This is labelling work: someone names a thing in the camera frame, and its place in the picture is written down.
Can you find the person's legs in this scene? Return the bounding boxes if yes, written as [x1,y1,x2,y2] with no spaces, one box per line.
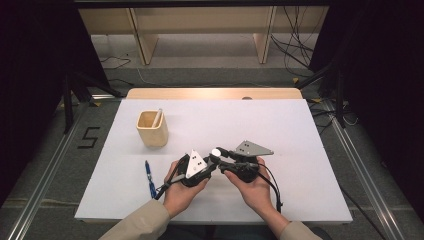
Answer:
[159,223,284,240]

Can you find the black tripod stand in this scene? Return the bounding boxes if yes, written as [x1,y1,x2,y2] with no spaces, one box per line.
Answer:
[61,70,125,135]

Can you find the metal floor rail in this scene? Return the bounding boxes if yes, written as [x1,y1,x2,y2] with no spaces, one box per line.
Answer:
[6,99,88,240]
[320,99,407,240]

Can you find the thin black floor cable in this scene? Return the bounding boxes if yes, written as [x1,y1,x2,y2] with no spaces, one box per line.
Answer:
[99,54,133,71]

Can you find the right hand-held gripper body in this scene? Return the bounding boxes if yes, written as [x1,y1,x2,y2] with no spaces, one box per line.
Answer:
[228,140,275,184]

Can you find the bundle of black cables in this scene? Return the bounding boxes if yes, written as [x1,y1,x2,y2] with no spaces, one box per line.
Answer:
[269,5,318,78]

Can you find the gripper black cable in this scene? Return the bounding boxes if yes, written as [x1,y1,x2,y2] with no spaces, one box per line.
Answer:
[255,162,284,214]
[153,154,188,201]

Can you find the black metal stand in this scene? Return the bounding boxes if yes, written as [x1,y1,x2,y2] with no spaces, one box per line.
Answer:
[294,61,347,129]

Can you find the light wooden desk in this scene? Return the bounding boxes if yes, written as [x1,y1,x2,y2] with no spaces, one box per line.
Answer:
[78,6,330,66]

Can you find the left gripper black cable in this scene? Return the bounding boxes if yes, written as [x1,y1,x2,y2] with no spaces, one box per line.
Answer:
[153,154,188,201]

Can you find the thin white pen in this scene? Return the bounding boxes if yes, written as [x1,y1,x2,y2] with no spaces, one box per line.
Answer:
[152,108,164,129]

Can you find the wooden pen holder cup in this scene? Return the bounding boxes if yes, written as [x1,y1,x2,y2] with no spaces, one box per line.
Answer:
[135,110,170,148]

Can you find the blue pen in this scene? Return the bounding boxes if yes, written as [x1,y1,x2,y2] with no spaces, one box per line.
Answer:
[144,160,158,200]

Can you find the person's left hand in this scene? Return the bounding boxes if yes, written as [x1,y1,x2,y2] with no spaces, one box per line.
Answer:
[162,159,212,220]

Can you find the person's right hand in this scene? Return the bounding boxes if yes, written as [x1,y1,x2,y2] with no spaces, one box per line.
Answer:
[222,156,278,218]

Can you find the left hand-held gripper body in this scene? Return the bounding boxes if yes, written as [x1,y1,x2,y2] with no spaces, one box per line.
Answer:
[175,149,214,188]

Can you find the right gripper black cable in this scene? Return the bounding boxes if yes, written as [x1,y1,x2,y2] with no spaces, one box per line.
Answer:
[255,162,284,214]

